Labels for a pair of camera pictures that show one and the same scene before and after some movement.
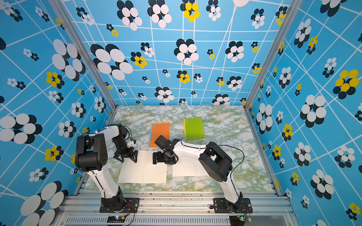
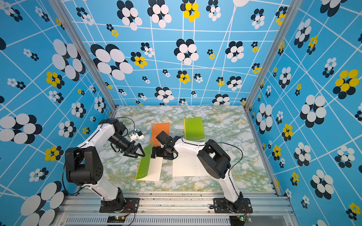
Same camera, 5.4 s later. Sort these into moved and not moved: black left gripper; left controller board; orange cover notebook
Moved: black left gripper
Not moved: left controller board; orange cover notebook
